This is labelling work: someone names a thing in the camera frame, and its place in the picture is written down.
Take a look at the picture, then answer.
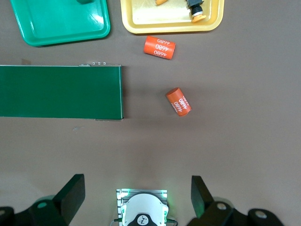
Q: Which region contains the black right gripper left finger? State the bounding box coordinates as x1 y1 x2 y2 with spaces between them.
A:
52 173 86 225

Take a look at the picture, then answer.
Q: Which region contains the green plastic tray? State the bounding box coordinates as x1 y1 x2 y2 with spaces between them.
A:
9 0 111 47

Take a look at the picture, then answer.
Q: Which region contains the orange cylinder with white print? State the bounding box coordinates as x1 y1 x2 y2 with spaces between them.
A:
143 35 176 60
165 87 192 117

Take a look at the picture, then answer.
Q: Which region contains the yellow plastic tray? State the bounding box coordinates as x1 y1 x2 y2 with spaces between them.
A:
120 0 225 35

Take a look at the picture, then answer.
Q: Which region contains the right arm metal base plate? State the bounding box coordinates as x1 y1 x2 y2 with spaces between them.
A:
116 188 168 226

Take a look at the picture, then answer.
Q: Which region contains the green conveyor belt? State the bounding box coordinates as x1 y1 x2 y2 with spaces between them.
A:
0 62 125 122

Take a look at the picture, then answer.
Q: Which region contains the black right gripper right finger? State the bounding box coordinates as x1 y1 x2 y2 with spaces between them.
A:
190 175 216 218

